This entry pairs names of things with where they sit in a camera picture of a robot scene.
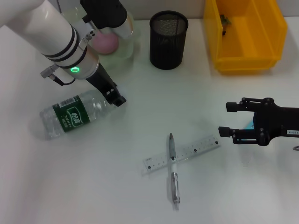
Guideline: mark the blue scissors with cover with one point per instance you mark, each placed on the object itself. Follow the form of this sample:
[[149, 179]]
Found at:
[[249, 126]]

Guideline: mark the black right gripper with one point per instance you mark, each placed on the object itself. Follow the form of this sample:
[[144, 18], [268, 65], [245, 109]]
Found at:
[[278, 126]]

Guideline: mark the grey white ballpoint pen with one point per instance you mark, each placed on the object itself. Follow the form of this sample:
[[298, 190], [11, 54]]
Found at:
[[174, 172]]

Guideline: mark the green plastic wrapper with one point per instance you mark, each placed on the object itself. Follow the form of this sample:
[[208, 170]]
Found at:
[[225, 22]]

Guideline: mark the black mesh pen holder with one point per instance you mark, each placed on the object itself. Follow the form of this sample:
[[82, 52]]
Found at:
[[168, 42]]

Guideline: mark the green translucent fruit bowl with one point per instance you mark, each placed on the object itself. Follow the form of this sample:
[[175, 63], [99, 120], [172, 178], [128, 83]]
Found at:
[[126, 53]]

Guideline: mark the clear green-label water bottle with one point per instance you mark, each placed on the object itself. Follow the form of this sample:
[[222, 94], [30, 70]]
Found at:
[[70, 116]]

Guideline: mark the transparent plastic ruler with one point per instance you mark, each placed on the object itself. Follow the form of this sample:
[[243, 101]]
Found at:
[[187, 150]]

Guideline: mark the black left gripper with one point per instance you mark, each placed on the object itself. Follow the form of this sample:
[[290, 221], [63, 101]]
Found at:
[[100, 79]]

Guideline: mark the pink peach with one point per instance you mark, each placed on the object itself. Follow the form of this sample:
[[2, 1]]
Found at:
[[106, 45]]

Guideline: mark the yellow plastic bin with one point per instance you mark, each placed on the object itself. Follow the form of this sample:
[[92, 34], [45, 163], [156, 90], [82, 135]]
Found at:
[[247, 46]]

